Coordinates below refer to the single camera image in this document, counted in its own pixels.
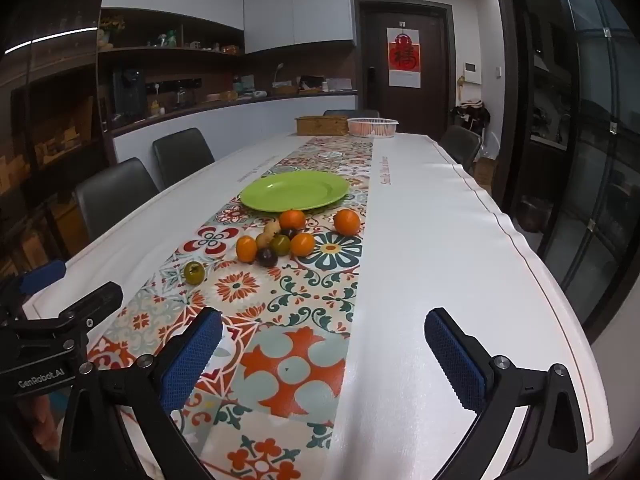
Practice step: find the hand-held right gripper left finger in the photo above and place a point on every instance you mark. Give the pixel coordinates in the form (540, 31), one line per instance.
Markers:
(192, 360)

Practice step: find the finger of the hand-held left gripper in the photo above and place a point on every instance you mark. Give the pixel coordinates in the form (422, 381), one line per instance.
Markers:
(95, 301)
(44, 275)

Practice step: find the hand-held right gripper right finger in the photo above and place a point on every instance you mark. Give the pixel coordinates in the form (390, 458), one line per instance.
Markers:
(454, 362)

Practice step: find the green round fruit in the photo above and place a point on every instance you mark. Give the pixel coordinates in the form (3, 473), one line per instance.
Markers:
(194, 272)
(280, 245)

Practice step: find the small orange tangerine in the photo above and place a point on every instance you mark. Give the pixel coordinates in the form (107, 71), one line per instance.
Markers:
(246, 249)

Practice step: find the dark purple plum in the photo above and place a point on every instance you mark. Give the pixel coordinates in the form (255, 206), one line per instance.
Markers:
(289, 233)
(266, 257)

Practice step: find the beige round fruit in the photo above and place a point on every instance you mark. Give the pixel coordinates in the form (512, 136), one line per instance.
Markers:
(273, 228)
(263, 240)

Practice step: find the green round plate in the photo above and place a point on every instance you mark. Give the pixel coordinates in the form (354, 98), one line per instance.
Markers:
(295, 190)

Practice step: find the grey dining chair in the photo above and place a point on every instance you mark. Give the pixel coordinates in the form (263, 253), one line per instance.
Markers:
(112, 195)
(182, 152)
(460, 142)

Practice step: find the white patterned tablecloth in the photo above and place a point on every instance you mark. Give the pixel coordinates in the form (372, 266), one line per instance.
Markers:
(425, 260)

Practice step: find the dark glass display cabinet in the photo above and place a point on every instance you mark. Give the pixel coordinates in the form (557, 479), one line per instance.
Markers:
(50, 135)

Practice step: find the bronze pot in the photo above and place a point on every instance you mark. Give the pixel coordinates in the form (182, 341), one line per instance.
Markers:
(534, 214)

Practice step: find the black water dispenser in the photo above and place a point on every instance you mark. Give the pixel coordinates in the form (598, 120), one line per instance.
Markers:
(128, 92)

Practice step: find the white kitchen counter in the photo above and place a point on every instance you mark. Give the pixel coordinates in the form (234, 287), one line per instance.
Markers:
(240, 115)

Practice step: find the white plastic basket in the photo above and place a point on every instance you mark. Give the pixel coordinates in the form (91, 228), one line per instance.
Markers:
(372, 127)

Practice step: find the pile of clothes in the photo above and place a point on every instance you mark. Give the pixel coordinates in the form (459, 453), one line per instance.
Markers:
(471, 112)

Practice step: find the glass sliding door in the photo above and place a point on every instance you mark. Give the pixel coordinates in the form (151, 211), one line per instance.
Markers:
(590, 135)

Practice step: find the wicker basket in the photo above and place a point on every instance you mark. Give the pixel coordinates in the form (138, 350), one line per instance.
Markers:
(286, 90)

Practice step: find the white desk lamp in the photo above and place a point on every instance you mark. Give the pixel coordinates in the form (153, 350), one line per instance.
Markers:
(278, 71)

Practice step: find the black door lock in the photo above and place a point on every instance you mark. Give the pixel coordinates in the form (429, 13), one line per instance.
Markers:
(371, 78)

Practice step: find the white box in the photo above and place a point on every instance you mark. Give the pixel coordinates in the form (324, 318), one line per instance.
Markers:
(340, 84)

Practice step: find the dark brown door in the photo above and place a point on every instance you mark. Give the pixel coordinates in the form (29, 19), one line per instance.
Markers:
(375, 35)

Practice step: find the dark wooden wall shelf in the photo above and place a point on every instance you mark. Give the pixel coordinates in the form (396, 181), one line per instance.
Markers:
(200, 51)

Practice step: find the white wall panel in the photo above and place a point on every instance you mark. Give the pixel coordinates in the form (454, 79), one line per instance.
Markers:
(472, 71)

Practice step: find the red wall calendar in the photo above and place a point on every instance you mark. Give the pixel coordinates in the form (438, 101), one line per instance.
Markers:
(405, 57)

